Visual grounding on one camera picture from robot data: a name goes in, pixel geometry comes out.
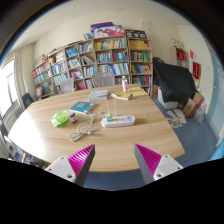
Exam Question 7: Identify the white power strip pastel sockets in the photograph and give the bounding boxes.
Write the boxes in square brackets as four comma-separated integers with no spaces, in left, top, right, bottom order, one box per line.
[100,115,136,129]

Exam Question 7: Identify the small wooden wall shelf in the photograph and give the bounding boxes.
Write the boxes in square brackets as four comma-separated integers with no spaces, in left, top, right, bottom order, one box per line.
[171,45,190,69]

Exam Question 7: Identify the window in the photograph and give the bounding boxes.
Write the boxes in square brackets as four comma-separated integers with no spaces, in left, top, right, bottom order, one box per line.
[0,59,19,118]

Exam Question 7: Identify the small red jar white lid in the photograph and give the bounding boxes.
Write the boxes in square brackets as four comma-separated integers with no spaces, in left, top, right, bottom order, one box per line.
[68,110,78,124]

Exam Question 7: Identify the white box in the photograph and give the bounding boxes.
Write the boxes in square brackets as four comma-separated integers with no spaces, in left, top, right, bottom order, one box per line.
[157,87,179,110]

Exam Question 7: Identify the flat yellow book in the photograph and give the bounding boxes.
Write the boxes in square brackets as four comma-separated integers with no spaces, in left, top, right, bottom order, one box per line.
[128,85,149,98]

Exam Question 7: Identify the grey book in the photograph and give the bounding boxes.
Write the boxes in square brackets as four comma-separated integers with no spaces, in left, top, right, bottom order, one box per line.
[88,89,109,102]

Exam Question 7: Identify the wooden bookshelf unit with books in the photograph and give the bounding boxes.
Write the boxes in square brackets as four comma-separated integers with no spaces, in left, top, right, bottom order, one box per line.
[31,21,154,100]

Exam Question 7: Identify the grey mesh office chair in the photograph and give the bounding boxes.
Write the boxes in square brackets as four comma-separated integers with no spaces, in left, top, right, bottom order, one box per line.
[91,71,116,88]

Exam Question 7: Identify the cardboard box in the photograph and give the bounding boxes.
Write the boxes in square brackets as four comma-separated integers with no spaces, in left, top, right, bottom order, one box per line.
[182,92,205,119]

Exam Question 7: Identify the black cloth cover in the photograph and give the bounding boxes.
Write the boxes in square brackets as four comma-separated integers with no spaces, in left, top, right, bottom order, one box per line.
[152,57,197,104]

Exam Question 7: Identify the red wall banner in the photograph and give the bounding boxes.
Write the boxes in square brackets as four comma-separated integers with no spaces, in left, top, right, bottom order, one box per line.
[192,61,202,80]

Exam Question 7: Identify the dark blue chair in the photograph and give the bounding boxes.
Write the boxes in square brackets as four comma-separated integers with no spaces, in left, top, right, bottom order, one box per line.
[21,92,35,109]

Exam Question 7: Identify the white power strip cable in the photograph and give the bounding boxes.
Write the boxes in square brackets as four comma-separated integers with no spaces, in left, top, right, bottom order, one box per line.
[70,113,103,143]

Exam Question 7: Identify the teal book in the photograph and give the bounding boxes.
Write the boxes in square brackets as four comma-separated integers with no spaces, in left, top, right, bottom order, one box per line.
[68,101,97,115]

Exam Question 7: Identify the clear drink bottle red label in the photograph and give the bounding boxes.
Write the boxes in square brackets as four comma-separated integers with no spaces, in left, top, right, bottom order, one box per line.
[121,75,130,94]

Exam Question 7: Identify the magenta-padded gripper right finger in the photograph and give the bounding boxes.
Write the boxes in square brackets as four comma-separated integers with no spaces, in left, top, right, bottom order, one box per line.
[134,143,184,186]

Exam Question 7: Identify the papers on floor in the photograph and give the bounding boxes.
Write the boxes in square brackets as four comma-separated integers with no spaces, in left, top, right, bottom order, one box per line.
[165,108,188,129]

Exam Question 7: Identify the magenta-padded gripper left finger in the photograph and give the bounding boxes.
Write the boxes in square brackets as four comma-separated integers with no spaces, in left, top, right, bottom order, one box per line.
[44,144,96,187]

